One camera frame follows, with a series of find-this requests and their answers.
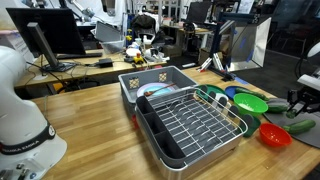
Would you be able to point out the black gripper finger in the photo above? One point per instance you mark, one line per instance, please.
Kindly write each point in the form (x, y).
(293, 96)
(301, 108)

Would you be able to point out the long green zucchini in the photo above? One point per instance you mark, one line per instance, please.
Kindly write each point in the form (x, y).
(300, 126)

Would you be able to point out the red bowl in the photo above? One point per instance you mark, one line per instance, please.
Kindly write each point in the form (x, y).
(275, 135)

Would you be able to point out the white board panel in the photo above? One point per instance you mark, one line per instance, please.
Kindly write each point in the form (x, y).
(253, 43)

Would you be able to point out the black computer monitor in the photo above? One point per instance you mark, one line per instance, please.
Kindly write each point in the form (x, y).
(60, 30)

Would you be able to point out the pale plate in bin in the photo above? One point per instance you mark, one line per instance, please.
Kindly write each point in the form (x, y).
(156, 89)

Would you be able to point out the grey dish rack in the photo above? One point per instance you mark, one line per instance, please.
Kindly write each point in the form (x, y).
(186, 130)

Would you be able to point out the white bowl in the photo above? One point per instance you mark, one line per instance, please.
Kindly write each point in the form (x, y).
(132, 52)

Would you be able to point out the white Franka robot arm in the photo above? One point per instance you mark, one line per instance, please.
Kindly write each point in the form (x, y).
(20, 116)

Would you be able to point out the green plate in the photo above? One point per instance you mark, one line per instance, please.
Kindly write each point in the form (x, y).
(213, 89)

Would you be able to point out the black jacket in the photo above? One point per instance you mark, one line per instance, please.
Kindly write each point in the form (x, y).
(144, 21)

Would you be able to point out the medium light green zucchini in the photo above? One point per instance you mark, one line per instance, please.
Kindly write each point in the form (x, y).
(251, 94)

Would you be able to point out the blue plate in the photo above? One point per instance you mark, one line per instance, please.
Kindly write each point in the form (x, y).
(231, 91)

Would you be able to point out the dark green cup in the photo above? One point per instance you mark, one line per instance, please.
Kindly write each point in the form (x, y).
(255, 125)

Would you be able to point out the black power adapter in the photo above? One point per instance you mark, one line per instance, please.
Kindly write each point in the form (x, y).
(105, 62)

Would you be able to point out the black background monitor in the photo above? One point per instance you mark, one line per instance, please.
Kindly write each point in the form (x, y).
(198, 11)

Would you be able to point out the yellow toy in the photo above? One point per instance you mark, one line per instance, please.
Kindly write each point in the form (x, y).
(138, 59)

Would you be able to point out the blue tape patch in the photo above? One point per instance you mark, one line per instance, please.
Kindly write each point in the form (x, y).
(241, 80)

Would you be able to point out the green bowl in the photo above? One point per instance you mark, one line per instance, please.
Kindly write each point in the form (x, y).
(250, 104)

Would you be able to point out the white mug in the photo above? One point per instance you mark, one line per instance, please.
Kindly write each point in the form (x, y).
(221, 98)

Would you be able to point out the grey plastic bin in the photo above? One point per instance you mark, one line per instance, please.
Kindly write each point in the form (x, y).
(150, 75)

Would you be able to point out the black keyboard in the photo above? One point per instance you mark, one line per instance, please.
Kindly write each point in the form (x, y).
(80, 55)

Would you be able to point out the short green zucchini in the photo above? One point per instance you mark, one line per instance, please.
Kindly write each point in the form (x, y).
(277, 106)

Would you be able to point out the office chair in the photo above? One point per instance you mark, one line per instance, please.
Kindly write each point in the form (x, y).
(146, 31)

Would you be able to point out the white black clamp tool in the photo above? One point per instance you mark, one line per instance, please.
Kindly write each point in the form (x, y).
(210, 63)

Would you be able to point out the large grey round plate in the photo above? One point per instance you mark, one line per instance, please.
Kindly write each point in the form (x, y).
(310, 135)

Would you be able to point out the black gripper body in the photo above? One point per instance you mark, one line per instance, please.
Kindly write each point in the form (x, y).
(310, 97)

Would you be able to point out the clear plastic container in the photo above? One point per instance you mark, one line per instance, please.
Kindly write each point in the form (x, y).
(113, 46)

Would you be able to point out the white plastic bottle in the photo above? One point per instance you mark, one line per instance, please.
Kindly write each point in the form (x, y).
(146, 40)

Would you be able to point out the small dark green zucchini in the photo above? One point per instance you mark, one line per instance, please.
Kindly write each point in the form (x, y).
(290, 114)

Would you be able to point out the brown wooden spoon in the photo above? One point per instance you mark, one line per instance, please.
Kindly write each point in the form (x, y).
(159, 89)

